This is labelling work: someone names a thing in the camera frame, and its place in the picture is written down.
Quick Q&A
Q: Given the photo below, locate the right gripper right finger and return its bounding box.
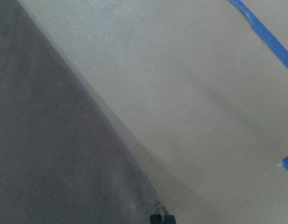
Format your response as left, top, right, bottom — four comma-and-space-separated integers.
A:
164, 215, 176, 224

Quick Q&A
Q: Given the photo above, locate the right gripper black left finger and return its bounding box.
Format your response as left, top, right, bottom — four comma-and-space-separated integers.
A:
149, 214, 162, 224

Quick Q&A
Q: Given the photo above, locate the dark brown t-shirt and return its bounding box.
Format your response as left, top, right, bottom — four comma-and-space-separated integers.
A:
0, 0, 163, 224

